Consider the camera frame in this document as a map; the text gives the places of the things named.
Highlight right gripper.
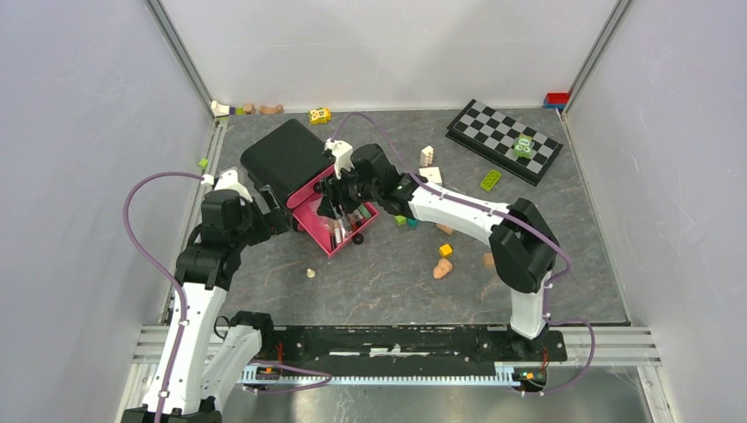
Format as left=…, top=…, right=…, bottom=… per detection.
left=316, top=161, right=381, bottom=220

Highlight yellow toy block face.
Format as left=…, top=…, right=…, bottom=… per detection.
left=308, top=108, right=332, bottom=125

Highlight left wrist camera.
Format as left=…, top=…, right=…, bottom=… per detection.
left=200, top=167, right=254, bottom=203

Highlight wooden arch block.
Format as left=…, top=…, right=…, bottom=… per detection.
left=257, top=104, right=285, bottom=115

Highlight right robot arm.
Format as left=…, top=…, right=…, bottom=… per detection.
left=317, top=139, right=559, bottom=360

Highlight pink drawer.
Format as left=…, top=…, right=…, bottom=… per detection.
left=292, top=196, right=379, bottom=257
left=285, top=165, right=334, bottom=210

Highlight foundation bottle beige cap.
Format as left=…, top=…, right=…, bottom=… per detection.
left=436, top=224, right=455, bottom=235

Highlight beige makeup sponge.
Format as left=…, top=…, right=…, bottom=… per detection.
left=433, top=258, right=454, bottom=279

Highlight red blue bricks stack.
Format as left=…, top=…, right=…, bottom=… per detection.
left=543, top=92, right=570, bottom=110

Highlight clear plastic bag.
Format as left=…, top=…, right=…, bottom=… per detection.
left=327, top=215, right=354, bottom=248

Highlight black makeup organizer box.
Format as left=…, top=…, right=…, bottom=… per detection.
left=240, top=119, right=332, bottom=208

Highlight white stacked block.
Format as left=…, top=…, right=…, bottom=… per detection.
left=419, top=145, right=434, bottom=167

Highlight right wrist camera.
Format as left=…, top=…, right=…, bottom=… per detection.
left=324, top=138, right=354, bottom=180

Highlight green tube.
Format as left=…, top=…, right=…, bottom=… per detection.
left=358, top=204, right=372, bottom=219

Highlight green toy monster block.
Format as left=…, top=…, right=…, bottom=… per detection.
left=513, top=134, right=534, bottom=159

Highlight chessboard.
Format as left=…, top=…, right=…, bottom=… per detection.
left=446, top=100, right=563, bottom=186

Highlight brown wooden cube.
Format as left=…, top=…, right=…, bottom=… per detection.
left=482, top=253, right=495, bottom=269

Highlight white cube box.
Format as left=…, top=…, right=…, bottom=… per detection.
left=418, top=167, right=442, bottom=186

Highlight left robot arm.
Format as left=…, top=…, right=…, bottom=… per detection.
left=122, top=182, right=277, bottom=422

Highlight yellow cube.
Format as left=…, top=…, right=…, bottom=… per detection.
left=439, top=243, right=454, bottom=258

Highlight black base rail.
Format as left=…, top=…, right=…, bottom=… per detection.
left=257, top=324, right=568, bottom=377

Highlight green lego brick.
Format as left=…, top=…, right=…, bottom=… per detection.
left=479, top=169, right=502, bottom=192

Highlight pink top drawer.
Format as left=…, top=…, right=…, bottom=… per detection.
left=285, top=165, right=334, bottom=210

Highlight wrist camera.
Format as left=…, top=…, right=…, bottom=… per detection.
left=200, top=167, right=254, bottom=203
left=324, top=138, right=354, bottom=180

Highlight white corner block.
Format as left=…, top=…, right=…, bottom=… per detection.
left=211, top=100, right=232, bottom=118

